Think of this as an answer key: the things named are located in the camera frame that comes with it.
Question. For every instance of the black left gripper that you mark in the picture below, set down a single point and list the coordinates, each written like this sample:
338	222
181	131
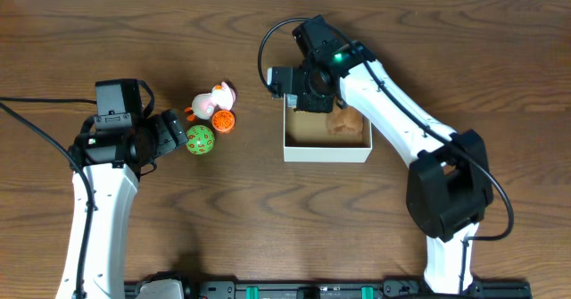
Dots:
169	129

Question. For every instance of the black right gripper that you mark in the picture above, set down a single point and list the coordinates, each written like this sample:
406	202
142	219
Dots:
310	103

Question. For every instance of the green ball with numbers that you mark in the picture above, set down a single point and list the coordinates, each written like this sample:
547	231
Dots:
200	139

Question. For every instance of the brown plush toy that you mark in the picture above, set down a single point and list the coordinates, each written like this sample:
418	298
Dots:
347	121

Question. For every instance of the pink white duck toy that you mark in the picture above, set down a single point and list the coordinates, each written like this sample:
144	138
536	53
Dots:
221	97

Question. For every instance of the white cardboard box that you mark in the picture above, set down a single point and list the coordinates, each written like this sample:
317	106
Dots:
339	136

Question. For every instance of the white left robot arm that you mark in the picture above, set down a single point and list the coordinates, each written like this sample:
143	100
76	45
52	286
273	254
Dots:
108	155

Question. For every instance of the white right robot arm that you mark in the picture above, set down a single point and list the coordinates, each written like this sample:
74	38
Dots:
449	184

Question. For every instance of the orange lattice ball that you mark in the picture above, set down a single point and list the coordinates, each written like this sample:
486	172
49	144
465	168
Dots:
223	121

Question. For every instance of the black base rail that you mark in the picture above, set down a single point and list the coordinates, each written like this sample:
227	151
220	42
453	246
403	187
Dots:
312	289

